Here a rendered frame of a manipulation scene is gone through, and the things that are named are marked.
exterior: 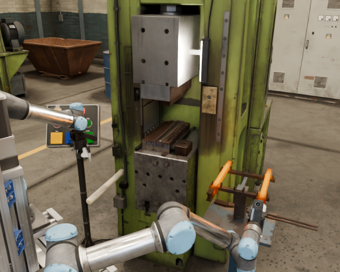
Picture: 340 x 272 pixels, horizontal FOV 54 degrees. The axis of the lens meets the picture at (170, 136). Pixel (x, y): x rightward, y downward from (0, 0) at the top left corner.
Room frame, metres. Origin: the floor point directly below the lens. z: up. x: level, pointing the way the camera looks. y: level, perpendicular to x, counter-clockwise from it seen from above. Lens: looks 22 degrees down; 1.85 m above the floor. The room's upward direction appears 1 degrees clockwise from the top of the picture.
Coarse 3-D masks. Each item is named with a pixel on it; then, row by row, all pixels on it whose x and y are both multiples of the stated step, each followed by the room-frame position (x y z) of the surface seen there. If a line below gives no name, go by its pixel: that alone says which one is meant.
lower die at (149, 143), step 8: (176, 120) 2.41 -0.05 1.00; (160, 128) 2.28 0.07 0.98; (168, 128) 2.23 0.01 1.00; (176, 128) 2.26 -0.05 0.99; (152, 136) 2.11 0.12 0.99; (168, 136) 2.11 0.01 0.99; (176, 136) 2.12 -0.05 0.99; (144, 144) 2.06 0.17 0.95; (152, 144) 2.04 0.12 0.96; (160, 144) 2.02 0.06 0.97; (168, 144) 1.99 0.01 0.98; (168, 152) 1.99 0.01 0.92
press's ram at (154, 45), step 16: (144, 16) 2.05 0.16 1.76; (160, 16) 2.02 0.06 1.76; (176, 16) 2.02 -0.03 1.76; (192, 16) 2.20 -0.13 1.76; (144, 32) 2.05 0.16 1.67; (160, 32) 2.02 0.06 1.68; (176, 32) 1.98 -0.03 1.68; (192, 32) 2.21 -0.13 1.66; (144, 48) 2.05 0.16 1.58; (160, 48) 2.02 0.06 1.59; (176, 48) 1.98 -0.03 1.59; (192, 48) 2.22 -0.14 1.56; (144, 64) 2.05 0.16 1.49; (160, 64) 2.02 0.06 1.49; (176, 64) 1.98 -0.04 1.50; (192, 64) 2.23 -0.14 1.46; (144, 80) 2.09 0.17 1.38; (160, 80) 2.02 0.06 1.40; (176, 80) 1.98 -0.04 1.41
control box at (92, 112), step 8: (96, 104) 2.15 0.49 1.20; (88, 112) 2.12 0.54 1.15; (96, 112) 2.12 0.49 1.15; (96, 120) 2.09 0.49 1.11; (48, 128) 2.05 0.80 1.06; (56, 128) 2.05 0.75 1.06; (64, 128) 2.06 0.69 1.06; (88, 128) 2.06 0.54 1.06; (96, 128) 2.07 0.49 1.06; (48, 136) 2.02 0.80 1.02; (64, 136) 2.03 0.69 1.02; (96, 136) 2.04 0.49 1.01; (48, 144) 2.00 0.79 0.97; (56, 144) 2.00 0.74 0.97; (64, 144) 2.00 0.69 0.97; (96, 144) 2.02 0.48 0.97
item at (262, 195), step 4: (268, 168) 1.73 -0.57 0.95; (268, 172) 1.68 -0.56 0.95; (268, 176) 1.63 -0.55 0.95; (264, 180) 1.59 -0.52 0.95; (268, 180) 1.59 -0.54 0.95; (264, 184) 1.55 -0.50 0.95; (268, 184) 1.57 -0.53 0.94; (264, 188) 1.51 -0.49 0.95; (260, 192) 1.47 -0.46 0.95; (264, 192) 1.47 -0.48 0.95; (260, 196) 1.43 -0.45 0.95; (264, 196) 1.43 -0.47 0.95; (264, 200) 1.39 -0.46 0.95; (264, 204) 1.39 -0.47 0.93
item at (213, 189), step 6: (228, 162) 1.80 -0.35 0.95; (222, 168) 1.72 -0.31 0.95; (228, 168) 1.74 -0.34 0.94; (222, 174) 1.65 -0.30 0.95; (216, 180) 1.59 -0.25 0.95; (222, 180) 1.62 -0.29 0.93; (210, 186) 1.50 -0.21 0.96; (216, 186) 1.51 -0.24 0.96; (210, 192) 1.45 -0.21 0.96; (216, 192) 1.50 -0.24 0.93; (210, 198) 1.45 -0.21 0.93
